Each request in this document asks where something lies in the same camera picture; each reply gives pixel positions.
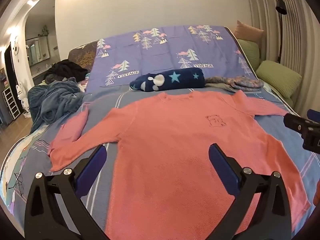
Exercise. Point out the person's right forearm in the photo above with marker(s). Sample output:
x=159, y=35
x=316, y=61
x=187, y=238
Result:
x=317, y=193

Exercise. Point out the black floor lamp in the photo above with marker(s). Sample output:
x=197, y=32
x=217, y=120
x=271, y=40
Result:
x=281, y=6

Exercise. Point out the wall mirror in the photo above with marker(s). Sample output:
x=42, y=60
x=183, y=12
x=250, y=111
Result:
x=37, y=51

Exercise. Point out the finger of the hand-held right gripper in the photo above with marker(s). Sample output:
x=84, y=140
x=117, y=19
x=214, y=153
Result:
x=295, y=122
x=313, y=115

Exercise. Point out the white figurine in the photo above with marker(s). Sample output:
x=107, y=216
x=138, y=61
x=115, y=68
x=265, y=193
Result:
x=23, y=97

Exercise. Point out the brown patterned cushion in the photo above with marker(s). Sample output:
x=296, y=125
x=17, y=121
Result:
x=82, y=55

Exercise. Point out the beige curtain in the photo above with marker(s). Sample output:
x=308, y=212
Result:
x=300, y=42

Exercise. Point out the folded floral cloth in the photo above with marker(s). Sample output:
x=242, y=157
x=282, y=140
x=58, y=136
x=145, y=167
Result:
x=240, y=83

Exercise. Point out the small green pillow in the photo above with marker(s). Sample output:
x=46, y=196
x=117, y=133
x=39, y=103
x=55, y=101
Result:
x=247, y=52

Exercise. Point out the purple tree print duvet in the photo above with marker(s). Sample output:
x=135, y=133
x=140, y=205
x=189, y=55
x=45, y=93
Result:
x=162, y=55

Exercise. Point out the large green pillow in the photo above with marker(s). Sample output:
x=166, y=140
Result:
x=277, y=77

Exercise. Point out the black eyeglasses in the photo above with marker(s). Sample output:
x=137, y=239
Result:
x=20, y=183

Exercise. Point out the white storage rack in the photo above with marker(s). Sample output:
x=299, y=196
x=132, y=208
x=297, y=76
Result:
x=11, y=103

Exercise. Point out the pink knit sweater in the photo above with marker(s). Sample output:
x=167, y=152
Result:
x=175, y=142

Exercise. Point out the printed bed sheet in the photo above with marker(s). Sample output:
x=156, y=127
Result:
x=17, y=160

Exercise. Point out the grey-blue fleece blanket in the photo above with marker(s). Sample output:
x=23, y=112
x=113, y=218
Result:
x=55, y=97

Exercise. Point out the grey-blue striped bed blanket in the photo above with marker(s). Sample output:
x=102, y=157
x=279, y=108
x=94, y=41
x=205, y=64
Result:
x=125, y=100

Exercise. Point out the orange pillow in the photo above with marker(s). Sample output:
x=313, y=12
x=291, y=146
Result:
x=250, y=31

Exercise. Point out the white wall decoration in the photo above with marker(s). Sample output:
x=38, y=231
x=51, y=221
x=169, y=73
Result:
x=16, y=46

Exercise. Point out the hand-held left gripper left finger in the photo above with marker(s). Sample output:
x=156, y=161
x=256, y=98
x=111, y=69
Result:
x=96, y=160

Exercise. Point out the black clothes pile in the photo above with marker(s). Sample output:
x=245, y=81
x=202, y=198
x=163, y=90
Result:
x=67, y=70

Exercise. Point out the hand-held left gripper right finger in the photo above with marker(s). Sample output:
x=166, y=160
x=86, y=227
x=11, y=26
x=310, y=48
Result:
x=220, y=160

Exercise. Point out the navy star print blanket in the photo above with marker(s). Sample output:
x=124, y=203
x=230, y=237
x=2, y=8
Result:
x=180, y=78

